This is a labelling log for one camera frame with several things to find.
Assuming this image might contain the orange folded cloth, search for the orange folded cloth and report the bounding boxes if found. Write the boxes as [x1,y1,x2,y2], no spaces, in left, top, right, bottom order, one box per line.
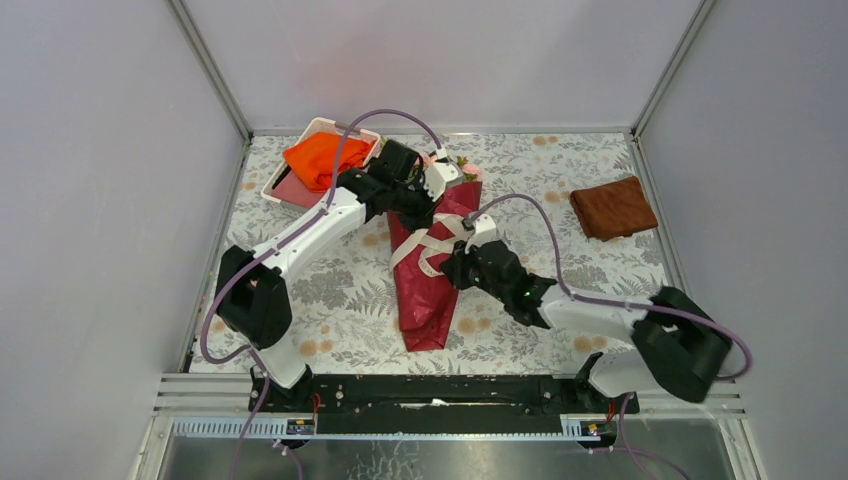
[283,132,375,193]

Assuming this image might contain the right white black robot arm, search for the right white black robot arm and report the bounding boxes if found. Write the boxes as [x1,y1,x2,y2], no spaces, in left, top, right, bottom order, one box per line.
[440,241,736,412]

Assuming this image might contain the brown folded cloth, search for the brown folded cloth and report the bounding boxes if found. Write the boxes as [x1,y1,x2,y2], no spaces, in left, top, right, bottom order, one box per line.
[569,176,659,242]

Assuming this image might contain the pink paper sheet in basket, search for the pink paper sheet in basket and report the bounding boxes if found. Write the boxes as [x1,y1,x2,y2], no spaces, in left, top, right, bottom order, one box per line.
[270,167,325,211]

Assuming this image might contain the cream printed ribbon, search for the cream printed ribbon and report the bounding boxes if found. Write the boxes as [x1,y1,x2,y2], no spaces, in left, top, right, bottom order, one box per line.
[389,213,471,278]

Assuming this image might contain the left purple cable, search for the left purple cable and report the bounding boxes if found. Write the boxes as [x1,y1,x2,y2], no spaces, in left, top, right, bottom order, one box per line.
[198,108,448,480]

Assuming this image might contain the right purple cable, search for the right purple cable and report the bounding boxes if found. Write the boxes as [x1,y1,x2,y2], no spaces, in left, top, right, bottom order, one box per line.
[463,193,755,480]

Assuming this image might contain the pink fake flower bunch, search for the pink fake flower bunch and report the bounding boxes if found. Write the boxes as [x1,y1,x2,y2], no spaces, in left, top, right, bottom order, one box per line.
[447,155,483,182]

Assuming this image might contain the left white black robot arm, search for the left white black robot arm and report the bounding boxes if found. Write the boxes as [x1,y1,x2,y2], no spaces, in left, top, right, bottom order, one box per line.
[211,141,462,411]

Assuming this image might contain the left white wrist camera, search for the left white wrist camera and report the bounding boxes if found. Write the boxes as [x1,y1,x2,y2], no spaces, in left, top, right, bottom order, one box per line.
[423,161,465,201]

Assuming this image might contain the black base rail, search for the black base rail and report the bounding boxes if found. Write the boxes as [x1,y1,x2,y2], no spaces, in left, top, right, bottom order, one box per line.
[248,374,640,435]

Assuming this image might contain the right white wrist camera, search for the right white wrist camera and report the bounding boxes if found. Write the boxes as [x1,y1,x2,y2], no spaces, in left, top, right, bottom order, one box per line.
[462,213,497,253]

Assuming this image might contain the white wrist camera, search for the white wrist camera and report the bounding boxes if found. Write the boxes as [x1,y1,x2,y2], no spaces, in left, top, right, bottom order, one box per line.
[423,161,465,201]
[462,213,497,253]

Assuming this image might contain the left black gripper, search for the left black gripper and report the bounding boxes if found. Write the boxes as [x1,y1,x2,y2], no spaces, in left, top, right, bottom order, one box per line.
[387,173,442,234]

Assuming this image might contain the purple cable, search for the purple cable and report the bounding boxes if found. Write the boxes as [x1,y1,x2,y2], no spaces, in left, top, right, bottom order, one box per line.
[198,108,448,480]
[463,193,755,480]

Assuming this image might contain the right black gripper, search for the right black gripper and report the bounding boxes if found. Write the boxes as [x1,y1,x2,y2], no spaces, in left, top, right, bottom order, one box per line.
[439,236,509,303]

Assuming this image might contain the dark red wrapping paper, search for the dark red wrapping paper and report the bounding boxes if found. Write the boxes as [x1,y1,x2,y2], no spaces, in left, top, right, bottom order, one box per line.
[388,182,483,352]

